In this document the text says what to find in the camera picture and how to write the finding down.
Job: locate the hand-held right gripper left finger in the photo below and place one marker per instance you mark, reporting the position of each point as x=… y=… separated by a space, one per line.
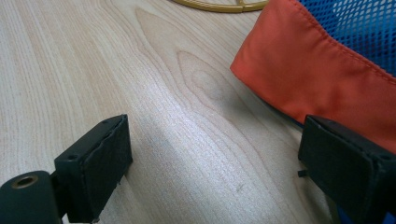
x=96 y=168

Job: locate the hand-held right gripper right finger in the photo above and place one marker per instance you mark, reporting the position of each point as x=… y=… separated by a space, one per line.
x=345 y=161

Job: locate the orange and blue mesh bag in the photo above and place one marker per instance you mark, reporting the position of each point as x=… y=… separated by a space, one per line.
x=314 y=62

